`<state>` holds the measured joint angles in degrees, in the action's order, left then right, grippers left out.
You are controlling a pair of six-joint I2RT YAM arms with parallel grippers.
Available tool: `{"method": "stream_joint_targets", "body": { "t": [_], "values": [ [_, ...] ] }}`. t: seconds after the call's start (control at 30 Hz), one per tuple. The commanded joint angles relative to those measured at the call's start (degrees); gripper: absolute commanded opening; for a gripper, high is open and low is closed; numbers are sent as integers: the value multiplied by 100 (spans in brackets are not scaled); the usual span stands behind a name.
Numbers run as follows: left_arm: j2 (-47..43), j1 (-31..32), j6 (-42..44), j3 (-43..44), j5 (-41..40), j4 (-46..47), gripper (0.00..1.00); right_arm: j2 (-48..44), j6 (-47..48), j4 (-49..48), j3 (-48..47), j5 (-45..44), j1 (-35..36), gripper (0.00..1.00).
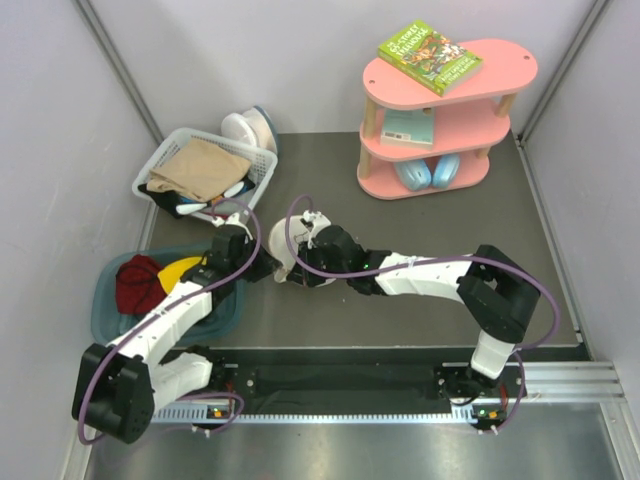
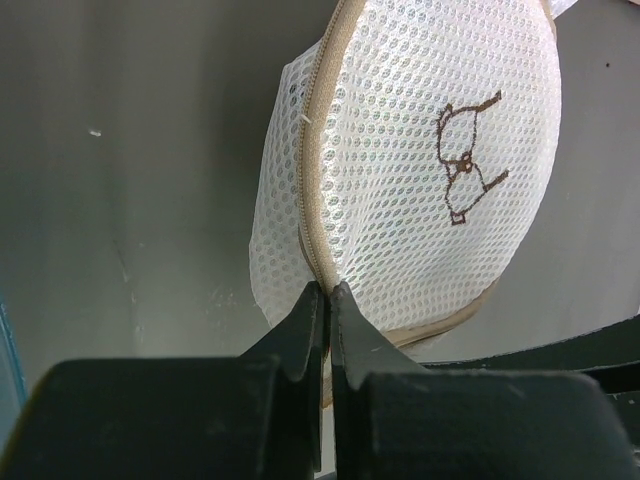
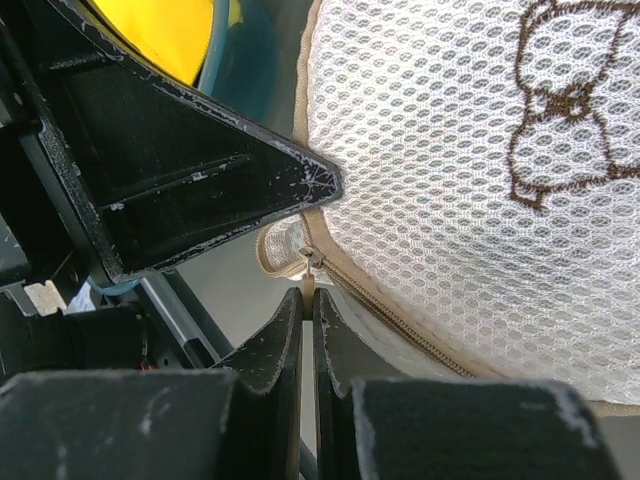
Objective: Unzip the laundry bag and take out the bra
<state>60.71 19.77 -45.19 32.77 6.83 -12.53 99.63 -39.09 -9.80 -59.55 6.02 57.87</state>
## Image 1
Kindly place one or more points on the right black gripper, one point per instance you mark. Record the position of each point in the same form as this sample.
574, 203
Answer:
300, 278

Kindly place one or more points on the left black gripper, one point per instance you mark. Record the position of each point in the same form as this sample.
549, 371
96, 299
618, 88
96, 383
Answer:
266, 266

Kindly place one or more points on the white mesh laundry bag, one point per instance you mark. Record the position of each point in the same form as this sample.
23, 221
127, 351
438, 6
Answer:
281, 245

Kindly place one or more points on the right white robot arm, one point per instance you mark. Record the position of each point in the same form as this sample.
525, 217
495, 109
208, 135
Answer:
500, 301

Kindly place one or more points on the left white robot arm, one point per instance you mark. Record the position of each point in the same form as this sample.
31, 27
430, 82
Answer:
122, 385

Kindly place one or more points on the teal plastic tub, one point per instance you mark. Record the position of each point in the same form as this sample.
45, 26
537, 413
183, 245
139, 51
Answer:
107, 323

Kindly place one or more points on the yellow cloth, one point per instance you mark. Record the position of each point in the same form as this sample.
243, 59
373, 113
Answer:
171, 274

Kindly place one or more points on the black white garment in basket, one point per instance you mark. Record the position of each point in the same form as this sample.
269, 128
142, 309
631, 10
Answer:
179, 206

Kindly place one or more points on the beige folded cloth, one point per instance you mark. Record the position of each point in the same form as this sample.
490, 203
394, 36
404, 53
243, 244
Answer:
200, 171

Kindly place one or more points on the white plastic basket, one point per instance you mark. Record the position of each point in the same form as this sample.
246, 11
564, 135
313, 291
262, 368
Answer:
263, 164

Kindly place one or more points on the dark red knit cloth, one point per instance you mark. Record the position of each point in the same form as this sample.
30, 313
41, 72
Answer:
137, 286

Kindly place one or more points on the light blue headphones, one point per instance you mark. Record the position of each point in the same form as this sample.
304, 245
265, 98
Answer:
418, 175

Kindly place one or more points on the pink three-tier shelf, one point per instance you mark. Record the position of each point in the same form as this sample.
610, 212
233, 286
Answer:
469, 120

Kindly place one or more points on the teal book on shelf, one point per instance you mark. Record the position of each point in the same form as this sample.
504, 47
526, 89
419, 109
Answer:
411, 128

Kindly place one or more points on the green paperback book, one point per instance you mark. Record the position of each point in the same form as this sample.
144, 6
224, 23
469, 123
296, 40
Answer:
429, 57

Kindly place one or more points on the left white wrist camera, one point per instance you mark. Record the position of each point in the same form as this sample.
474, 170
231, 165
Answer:
231, 220

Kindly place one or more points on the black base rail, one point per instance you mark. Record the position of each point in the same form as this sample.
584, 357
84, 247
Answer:
355, 380

